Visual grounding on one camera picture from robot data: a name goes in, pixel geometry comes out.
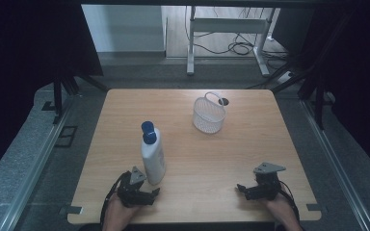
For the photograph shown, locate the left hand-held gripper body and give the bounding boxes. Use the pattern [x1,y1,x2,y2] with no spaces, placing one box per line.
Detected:
[117,166,157,208]

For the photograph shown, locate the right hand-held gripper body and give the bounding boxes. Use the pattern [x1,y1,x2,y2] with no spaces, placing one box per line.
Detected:
[246,162,287,202]

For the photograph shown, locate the white pump bottle blue cap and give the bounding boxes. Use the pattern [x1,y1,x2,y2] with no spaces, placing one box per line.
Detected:
[140,120,168,187]

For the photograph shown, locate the white mesh basket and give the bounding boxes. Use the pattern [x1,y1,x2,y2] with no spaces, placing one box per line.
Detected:
[192,91,227,135]

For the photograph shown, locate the person's left hand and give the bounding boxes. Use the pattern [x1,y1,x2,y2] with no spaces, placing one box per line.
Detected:
[101,193,142,231]

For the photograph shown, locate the person's right hand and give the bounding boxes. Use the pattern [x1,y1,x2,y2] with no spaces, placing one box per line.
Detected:
[264,192,304,231]

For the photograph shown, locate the black tripod stand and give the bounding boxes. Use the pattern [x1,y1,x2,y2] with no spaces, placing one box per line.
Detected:
[51,65,111,125]
[247,61,335,131]

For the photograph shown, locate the white power strip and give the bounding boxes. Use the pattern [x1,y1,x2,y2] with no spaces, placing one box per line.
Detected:
[277,70,295,84]

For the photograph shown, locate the black curtain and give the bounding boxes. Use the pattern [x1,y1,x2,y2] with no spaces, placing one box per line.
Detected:
[0,0,104,187]
[271,0,370,183]

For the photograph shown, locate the right hand-held gripper cable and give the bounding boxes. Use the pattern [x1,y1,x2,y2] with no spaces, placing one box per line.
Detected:
[277,179,302,223]

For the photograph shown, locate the aluminium floor rail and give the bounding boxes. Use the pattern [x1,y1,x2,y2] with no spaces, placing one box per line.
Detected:
[0,95,75,231]
[300,98,370,231]

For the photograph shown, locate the black floor bracket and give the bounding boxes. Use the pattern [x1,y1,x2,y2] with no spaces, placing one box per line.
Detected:
[40,100,58,113]

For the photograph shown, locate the black floor cables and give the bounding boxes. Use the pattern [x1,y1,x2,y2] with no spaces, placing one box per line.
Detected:
[184,5,291,62]

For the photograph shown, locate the white desk frame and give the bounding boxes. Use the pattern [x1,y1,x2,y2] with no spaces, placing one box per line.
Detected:
[186,5,281,78]

